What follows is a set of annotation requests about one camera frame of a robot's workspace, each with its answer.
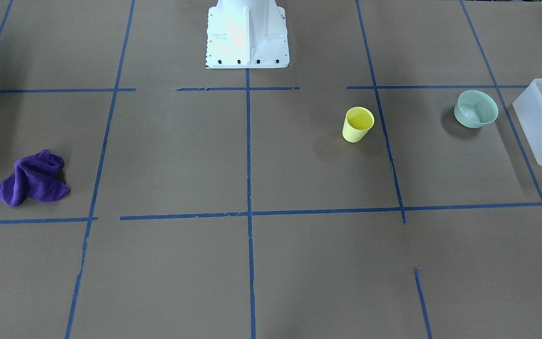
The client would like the yellow plastic cup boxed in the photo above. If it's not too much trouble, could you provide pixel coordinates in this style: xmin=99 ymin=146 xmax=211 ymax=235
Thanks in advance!
xmin=342 ymin=106 xmax=375 ymax=143

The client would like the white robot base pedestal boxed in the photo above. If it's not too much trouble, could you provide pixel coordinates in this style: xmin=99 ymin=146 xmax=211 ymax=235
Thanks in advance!
xmin=205 ymin=0 xmax=290 ymax=69

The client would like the purple microfibre cloth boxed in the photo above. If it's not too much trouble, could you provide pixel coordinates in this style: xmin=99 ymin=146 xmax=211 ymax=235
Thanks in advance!
xmin=0 ymin=149 xmax=70 ymax=208

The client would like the pale green bowl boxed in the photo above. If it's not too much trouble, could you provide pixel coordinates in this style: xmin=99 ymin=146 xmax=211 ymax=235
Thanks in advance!
xmin=454 ymin=90 xmax=499 ymax=129

